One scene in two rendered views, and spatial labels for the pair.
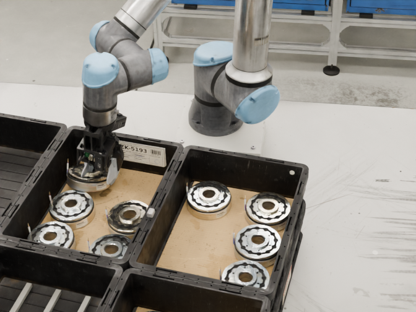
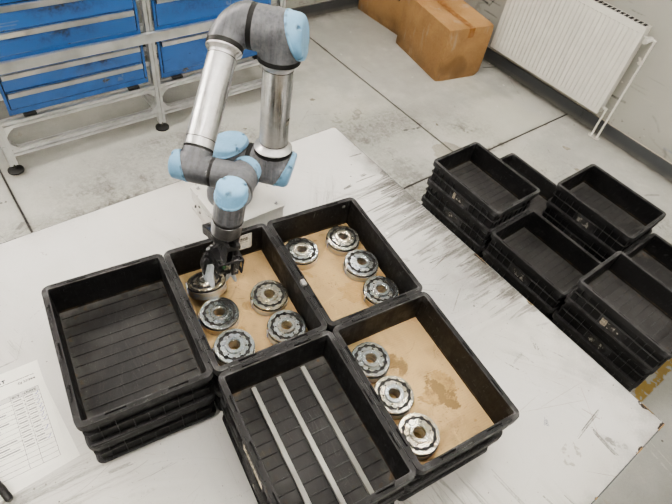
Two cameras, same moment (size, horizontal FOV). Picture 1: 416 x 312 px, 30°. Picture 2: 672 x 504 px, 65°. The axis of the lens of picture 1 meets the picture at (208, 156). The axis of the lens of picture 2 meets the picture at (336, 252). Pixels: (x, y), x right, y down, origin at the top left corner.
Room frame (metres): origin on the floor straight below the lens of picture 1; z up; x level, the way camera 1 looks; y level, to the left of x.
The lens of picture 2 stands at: (0.64, 0.78, 2.05)
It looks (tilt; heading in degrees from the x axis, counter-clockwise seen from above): 48 degrees down; 306
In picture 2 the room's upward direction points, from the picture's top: 11 degrees clockwise
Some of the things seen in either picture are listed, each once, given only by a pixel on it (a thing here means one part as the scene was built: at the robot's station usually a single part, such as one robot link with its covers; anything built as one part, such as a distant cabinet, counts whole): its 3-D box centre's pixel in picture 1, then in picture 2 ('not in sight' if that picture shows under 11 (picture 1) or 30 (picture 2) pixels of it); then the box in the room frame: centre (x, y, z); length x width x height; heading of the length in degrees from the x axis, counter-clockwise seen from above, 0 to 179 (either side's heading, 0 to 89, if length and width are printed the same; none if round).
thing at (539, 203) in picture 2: not in sight; (515, 198); (1.20, -1.52, 0.26); 0.40 x 0.30 x 0.23; 171
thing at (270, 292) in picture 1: (224, 215); (342, 257); (1.20, -0.03, 0.92); 0.40 x 0.30 x 0.02; 163
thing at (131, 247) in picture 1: (95, 191); (243, 291); (1.28, 0.25, 0.92); 0.40 x 0.30 x 0.02; 163
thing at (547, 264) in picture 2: not in sight; (531, 273); (0.87, -1.06, 0.31); 0.40 x 0.30 x 0.34; 171
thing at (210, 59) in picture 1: (217, 69); (231, 156); (1.69, -0.03, 0.97); 0.13 x 0.12 x 0.14; 33
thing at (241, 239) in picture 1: (257, 241); (361, 262); (1.17, -0.10, 0.86); 0.10 x 0.10 x 0.01
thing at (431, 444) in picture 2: not in sight; (418, 433); (0.73, 0.18, 0.86); 0.10 x 0.10 x 0.01
